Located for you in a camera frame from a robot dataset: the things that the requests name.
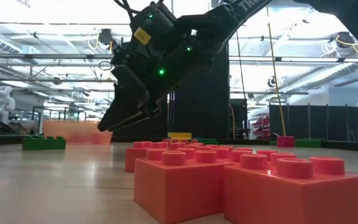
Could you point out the orange square block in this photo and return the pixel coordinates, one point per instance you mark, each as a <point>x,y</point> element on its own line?
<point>182,186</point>
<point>291,199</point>

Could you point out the green long block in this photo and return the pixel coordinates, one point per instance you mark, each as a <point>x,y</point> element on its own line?
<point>273,142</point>

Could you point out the green rectangular block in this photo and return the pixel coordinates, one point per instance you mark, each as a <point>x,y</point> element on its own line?
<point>43,143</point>
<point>308,143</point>
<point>208,142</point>

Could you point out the orange plastic bin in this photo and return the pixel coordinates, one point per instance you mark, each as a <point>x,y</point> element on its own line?
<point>73,129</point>

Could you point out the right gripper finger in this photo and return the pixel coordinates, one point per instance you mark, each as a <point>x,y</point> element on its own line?
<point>126,99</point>
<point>135,119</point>

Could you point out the black divider screen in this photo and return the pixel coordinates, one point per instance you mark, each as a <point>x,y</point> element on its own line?
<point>204,102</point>

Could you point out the black cabinet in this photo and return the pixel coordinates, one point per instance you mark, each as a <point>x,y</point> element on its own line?
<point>238,118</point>

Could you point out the red shelf rack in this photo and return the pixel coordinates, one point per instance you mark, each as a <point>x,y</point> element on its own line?
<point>261,126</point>

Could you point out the yellow rectangular block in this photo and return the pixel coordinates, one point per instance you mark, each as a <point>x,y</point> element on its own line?
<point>179,135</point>

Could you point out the orange rectangular block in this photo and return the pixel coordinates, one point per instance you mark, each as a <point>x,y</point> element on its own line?
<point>135,158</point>

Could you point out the red rectangular block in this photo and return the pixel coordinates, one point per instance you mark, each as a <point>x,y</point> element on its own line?
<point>285,141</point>

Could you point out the black partition wall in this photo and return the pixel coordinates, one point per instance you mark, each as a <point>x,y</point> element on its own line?
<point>315,123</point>

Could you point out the orange long studded block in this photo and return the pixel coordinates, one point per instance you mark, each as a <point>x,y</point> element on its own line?
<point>225,152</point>

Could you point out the white robot figure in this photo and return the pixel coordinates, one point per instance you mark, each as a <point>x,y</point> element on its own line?
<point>2,102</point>

